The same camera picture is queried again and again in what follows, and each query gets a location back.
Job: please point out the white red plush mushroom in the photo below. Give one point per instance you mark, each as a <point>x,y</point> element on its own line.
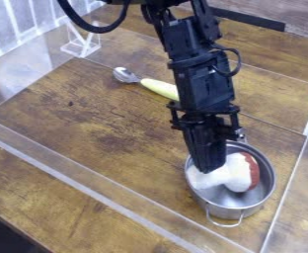
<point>238,174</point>

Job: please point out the black strip on table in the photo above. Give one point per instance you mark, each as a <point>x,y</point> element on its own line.
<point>250,19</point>

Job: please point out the spoon with yellow-green handle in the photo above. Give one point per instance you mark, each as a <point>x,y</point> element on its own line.
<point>166,89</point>

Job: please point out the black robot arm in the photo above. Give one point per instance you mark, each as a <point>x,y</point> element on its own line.
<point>187,29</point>

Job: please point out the silver pot with handles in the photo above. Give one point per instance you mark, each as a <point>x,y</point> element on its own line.
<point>227,207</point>

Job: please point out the clear acrylic triangular stand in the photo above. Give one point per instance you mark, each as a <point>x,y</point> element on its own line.
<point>80,45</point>

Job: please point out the clear acrylic barrier panel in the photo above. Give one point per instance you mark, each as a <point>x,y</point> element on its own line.
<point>179,229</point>

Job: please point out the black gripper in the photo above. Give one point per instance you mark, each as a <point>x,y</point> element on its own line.
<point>205,113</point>

